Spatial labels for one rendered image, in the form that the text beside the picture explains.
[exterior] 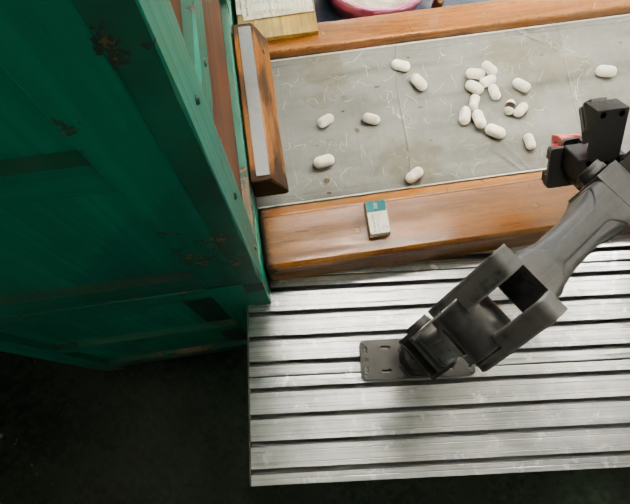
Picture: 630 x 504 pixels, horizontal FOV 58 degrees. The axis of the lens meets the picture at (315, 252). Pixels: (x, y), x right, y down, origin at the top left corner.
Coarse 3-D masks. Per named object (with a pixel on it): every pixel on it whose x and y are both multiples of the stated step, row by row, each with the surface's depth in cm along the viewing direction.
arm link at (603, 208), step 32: (608, 192) 66; (576, 224) 63; (608, 224) 64; (512, 256) 58; (544, 256) 60; (576, 256) 61; (480, 288) 59; (512, 288) 61; (544, 288) 58; (512, 320) 58; (544, 320) 57; (512, 352) 59
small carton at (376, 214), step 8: (376, 200) 97; (384, 200) 97; (368, 208) 96; (376, 208) 96; (384, 208) 96; (368, 216) 96; (376, 216) 96; (384, 216) 96; (368, 224) 96; (376, 224) 96; (384, 224) 96; (376, 232) 95; (384, 232) 95
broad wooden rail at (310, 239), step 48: (432, 192) 100; (480, 192) 99; (528, 192) 99; (576, 192) 99; (288, 240) 97; (336, 240) 97; (384, 240) 97; (432, 240) 97; (480, 240) 98; (528, 240) 103
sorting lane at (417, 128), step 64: (320, 64) 109; (384, 64) 109; (448, 64) 109; (512, 64) 109; (576, 64) 109; (320, 128) 106; (384, 128) 106; (448, 128) 105; (512, 128) 105; (576, 128) 105; (320, 192) 102; (384, 192) 102
